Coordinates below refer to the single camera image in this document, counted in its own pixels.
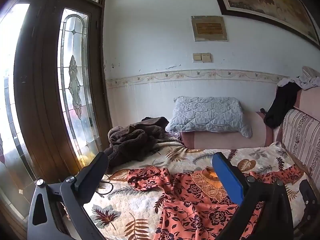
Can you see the brown fleece garment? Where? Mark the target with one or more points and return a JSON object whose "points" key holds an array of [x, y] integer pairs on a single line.
{"points": [[132, 140]]}

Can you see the orange floral garment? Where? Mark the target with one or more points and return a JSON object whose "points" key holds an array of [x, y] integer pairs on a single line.
{"points": [[190, 202]]}

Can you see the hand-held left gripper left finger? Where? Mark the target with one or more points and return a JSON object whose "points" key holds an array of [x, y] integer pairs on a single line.
{"points": [[96, 168]]}

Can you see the beige light switch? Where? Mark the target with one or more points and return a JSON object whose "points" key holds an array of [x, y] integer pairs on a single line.
{"points": [[202, 57]]}

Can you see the grey quilted pillow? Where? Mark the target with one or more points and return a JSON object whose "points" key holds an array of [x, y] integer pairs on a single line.
{"points": [[210, 113]]}

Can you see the black garment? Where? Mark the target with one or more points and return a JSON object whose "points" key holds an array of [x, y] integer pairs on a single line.
{"points": [[282, 107]]}

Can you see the leaf-print blanket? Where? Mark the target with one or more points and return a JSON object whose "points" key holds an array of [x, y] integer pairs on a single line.
{"points": [[140, 205]]}

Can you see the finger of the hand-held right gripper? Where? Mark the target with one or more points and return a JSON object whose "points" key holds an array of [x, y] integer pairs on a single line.
{"points": [[308, 197]]}

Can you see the wooden stained-glass door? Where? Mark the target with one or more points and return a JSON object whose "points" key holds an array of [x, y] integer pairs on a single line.
{"points": [[50, 80]]}

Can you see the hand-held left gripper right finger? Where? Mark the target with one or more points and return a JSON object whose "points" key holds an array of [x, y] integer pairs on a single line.
{"points": [[227, 177]]}

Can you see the pink sofa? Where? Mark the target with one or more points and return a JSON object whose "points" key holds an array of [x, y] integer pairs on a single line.
{"points": [[295, 130]]}

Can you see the framed painting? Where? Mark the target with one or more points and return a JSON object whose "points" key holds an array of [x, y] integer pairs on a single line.
{"points": [[267, 0]]}

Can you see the white garment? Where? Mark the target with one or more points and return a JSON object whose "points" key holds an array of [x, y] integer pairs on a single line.
{"points": [[300, 81]]}

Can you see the wall plaque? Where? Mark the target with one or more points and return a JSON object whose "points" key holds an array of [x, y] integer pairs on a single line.
{"points": [[209, 28]]}

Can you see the purple patterned cloth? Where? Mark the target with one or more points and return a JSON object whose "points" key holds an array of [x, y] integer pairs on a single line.
{"points": [[173, 137]]}

